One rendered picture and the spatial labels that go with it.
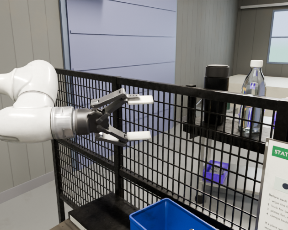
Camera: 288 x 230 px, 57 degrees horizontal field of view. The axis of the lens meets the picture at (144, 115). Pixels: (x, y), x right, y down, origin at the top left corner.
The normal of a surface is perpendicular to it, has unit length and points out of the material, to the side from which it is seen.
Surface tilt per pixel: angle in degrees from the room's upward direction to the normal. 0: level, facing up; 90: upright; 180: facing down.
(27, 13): 90
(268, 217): 90
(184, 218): 90
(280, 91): 90
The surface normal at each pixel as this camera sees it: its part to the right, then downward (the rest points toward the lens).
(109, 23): 0.79, 0.16
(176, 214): -0.79, 0.16
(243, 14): -0.61, 0.20
